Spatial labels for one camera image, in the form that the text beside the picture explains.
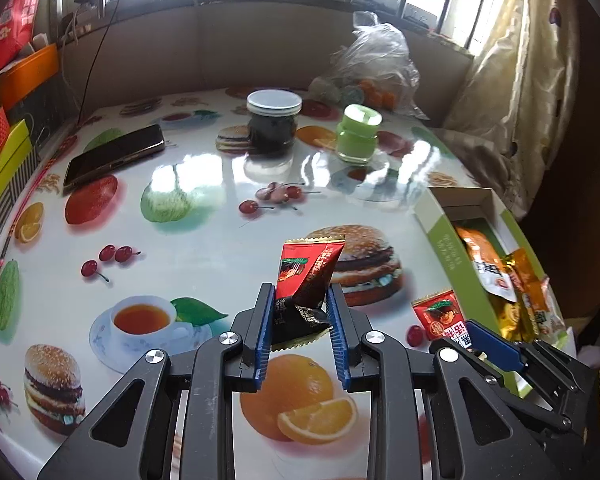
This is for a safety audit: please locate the black cable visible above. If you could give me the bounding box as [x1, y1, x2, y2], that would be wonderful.
[74, 0, 131, 126]

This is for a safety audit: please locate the green glass jar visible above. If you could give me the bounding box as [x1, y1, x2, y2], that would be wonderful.
[335, 104, 382, 166]

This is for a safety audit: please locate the yellow green box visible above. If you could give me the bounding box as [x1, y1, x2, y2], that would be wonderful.
[0, 119, 32, 197]

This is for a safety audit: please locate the clear plastic bag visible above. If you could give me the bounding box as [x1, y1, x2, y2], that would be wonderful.
[309, 11, 427, 120]

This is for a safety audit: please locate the dark jar white lid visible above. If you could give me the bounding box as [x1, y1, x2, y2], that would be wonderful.
[247, 89, 302, 154]

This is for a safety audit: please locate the orange snack pouch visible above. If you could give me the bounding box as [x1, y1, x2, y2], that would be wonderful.
[504, 248, 566, 344]
[455, 226, 517, 302]

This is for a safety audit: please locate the white foam sheet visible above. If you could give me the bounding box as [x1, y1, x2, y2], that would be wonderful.
[9, 391, 432, 480]

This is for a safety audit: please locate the green white gift box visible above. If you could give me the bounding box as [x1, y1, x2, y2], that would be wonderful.
[412, 185, 571, 400]

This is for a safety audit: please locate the red black snack packet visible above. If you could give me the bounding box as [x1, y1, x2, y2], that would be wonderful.
[271, 237, 346, 351]

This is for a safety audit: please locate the long gold snack bar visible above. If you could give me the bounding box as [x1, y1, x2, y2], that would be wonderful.
[489, 295, 524, 341]

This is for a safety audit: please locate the red snack bag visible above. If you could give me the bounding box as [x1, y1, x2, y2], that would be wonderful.
[0, 0, 40, 71]

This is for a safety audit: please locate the beige patterned curtain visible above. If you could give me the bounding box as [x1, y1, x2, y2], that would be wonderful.
[437, 0, 580, 219]

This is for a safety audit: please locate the orange box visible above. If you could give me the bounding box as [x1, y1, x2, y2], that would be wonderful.
[0, 44, 59, 112]

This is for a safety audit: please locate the black smartphone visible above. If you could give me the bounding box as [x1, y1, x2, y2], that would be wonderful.
[62, 125, 166, 193]

